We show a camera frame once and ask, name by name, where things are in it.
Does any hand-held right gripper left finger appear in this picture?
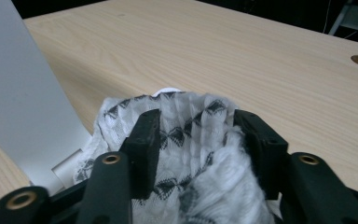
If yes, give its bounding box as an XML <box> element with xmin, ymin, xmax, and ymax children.
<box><xmin>118</xmin><ymin>108</ymin><xmax>163</xmax><ymax>201</ymax></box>

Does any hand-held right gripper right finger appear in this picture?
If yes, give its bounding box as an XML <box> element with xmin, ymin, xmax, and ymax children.
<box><xmin>232</xmin><ymin>108</ymin><xmax>291</xmax><ymax>201</ymax></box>

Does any white black patterned cloth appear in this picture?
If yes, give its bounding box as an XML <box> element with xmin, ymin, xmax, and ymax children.
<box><xmin>72</xmin><ymin>90</ymin><xmax>282</xmax><ymax>224</ymax></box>

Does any white desk lamp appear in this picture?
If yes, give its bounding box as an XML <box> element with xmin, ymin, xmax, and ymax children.
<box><xmin>0</xmin><ymin>0</ymin><xmax>184</xmax><ymax>196</ymax></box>

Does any white cable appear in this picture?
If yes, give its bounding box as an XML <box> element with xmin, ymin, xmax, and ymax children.
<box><xmin>322</xmin><ymin>0</ymin><xmax>333</xmax><ymax>35</ymax></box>

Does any white desk frame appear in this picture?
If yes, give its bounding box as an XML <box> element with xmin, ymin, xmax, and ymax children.
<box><xmin>326</xmin><ymin>0</ymin><xmax>358</xmax><ymax>35</ymax></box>

